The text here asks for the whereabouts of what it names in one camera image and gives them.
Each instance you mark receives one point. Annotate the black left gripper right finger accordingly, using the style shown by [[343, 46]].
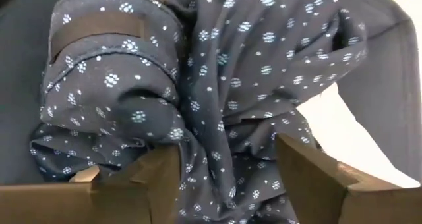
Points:
[[323, 197]]

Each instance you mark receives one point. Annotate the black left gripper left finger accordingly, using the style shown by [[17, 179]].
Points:
[[148, 197]]

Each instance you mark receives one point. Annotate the navy dotted cloth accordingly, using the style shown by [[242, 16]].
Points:
[[230, 69]]

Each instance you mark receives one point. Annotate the blue plastic bin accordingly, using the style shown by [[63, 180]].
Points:
[[19, 85]]

